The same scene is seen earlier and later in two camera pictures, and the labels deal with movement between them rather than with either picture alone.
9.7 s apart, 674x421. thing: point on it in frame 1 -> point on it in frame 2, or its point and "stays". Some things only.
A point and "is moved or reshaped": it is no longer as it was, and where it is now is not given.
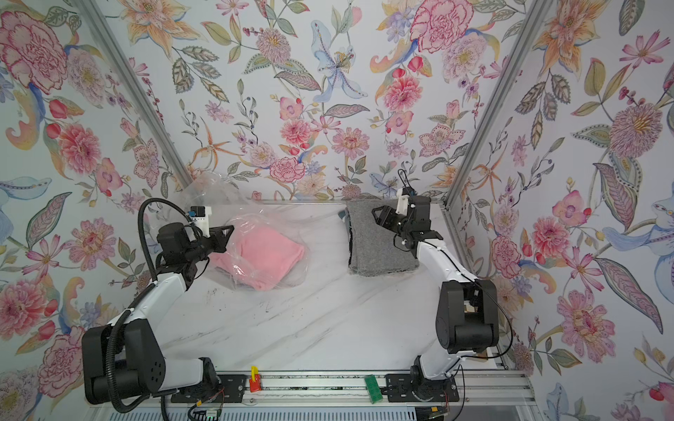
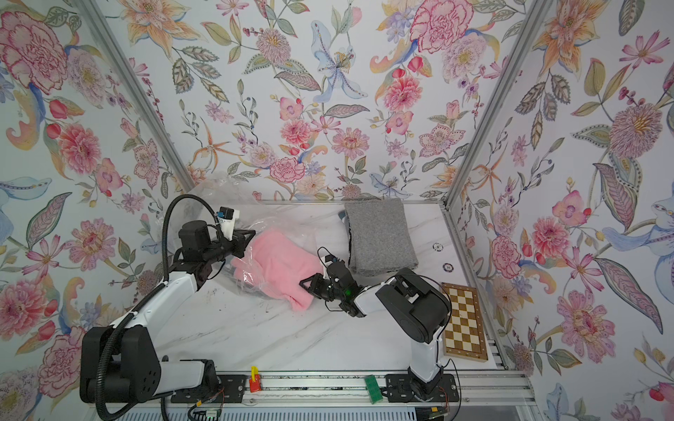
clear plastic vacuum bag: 265,250 is moved or reshaped
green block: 373,388 stays
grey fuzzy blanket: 376,250 stays
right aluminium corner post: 499,101 stays
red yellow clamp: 254,380 stays
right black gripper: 388,215 -> 316,289
